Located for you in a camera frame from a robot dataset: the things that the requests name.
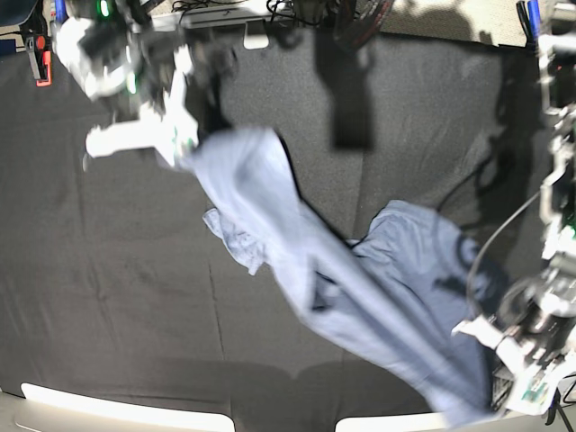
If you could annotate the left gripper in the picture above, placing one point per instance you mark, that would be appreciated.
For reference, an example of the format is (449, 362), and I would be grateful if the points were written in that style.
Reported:
(533, 336)

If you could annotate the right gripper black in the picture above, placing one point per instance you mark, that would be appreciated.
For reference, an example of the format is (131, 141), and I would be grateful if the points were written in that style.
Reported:
(213, 85)

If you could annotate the light blue t-shirt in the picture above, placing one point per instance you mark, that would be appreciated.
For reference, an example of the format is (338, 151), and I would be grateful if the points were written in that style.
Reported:
(393, 298)

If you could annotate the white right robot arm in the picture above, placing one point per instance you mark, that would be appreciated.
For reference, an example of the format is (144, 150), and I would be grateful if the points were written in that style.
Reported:
(140, 72)

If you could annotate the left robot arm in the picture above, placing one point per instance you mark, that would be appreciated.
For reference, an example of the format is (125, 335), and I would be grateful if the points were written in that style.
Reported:
(554, 31)

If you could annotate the orange clamp far left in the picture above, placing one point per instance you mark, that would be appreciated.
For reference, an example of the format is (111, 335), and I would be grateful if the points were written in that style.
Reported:
(39, 54)

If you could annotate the black table cloth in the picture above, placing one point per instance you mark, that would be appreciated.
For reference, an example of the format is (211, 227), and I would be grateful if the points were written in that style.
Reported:
(112, 287)

